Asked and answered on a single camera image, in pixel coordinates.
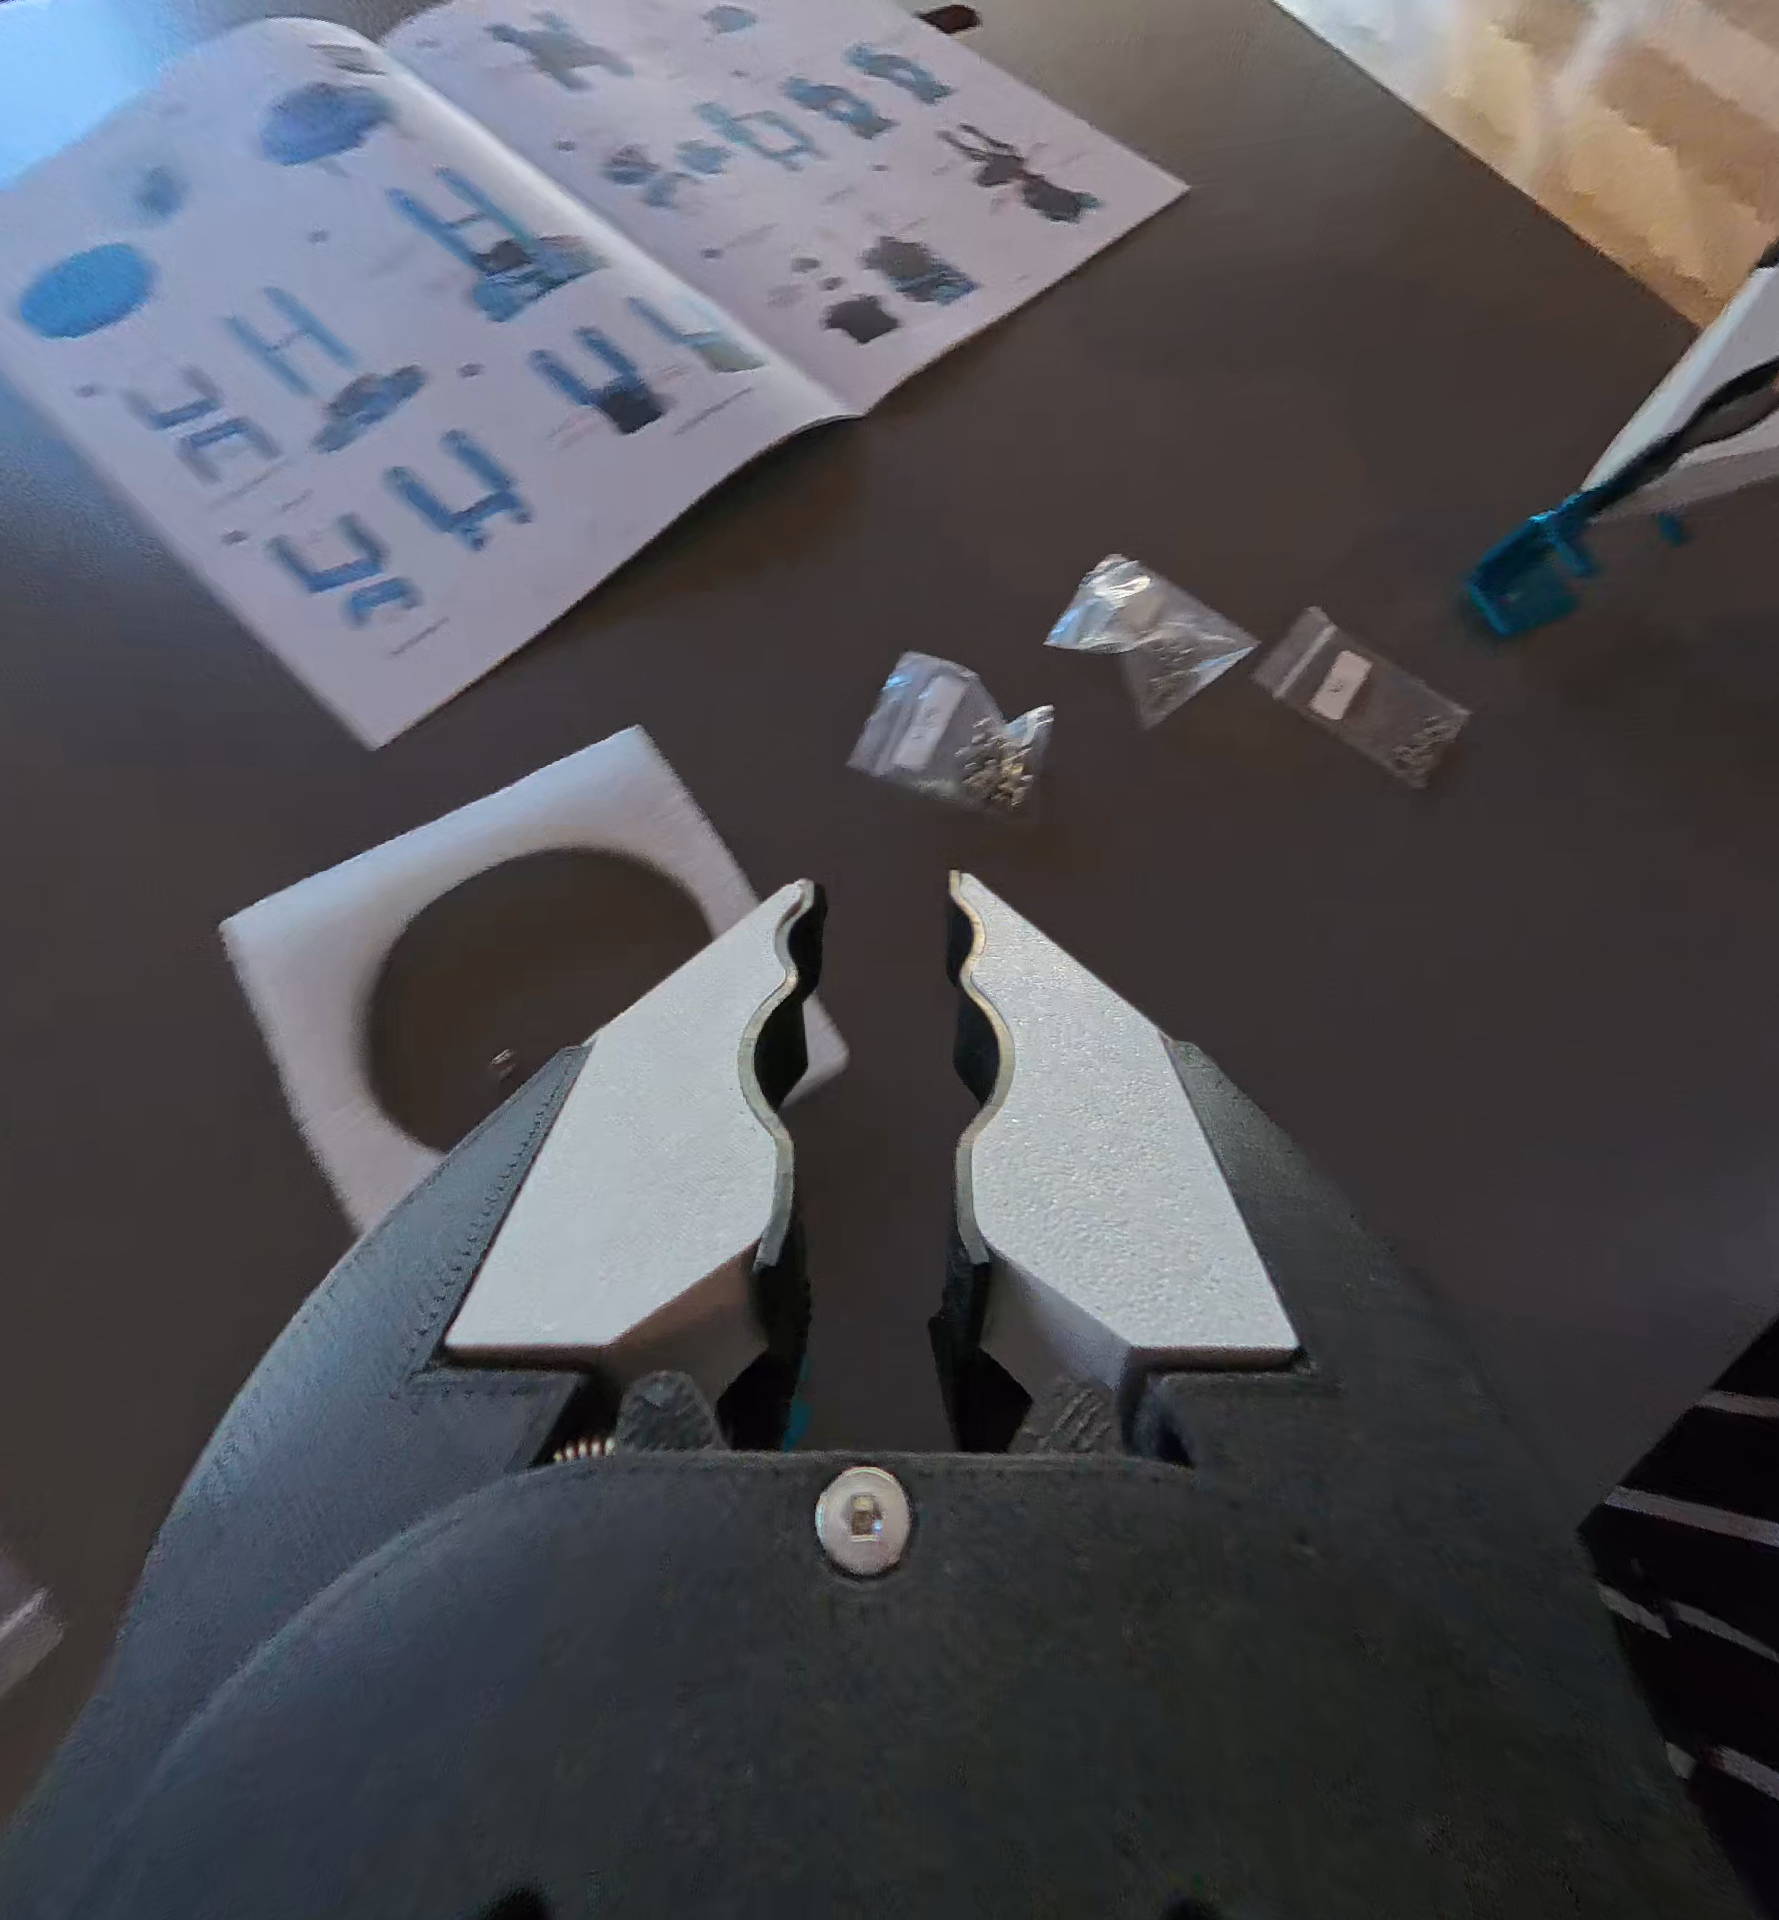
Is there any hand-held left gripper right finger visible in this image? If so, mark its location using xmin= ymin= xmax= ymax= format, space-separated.
xmin=946 ymin=870 xmax=1302 ymax=1394

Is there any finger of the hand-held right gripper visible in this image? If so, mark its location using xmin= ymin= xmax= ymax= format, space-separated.
xmin=1576 ymin=203 xmax=1779 ymax=499
xmin=1596 ymin=374 xmax=1779 ymax=524

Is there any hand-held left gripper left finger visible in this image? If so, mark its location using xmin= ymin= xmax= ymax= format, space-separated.
xmin=442 ymin=879 xmax=830 ymax=1391

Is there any blue metal bracket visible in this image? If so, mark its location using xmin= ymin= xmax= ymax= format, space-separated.
xmin=1460 ymin=487 xmax=1692 ymax=648

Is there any clear nut bag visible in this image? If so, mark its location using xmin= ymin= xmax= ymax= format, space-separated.
xmin=1251 ymin=605 xmax=1474 ymax=788

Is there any clear plastic screw bag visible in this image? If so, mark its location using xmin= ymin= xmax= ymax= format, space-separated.
xmin=847 ymin=649 xmax=1059 ymax=820
xmin=1043 ymin=556 xmax=1263 ymax=732

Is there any white foam square with hole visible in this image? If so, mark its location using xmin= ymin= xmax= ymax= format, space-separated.
xmin=216 ymin=723 xmax=849 ymax=1235

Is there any white instruction booklet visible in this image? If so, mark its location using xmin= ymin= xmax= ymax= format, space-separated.
xmin=0 ymin=0 xmax=1191 ymax=751

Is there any black white striped clothing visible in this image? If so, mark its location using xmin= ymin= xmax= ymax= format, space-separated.
xmin=1578 ymin=1306 xmax=1779 ymax=1920

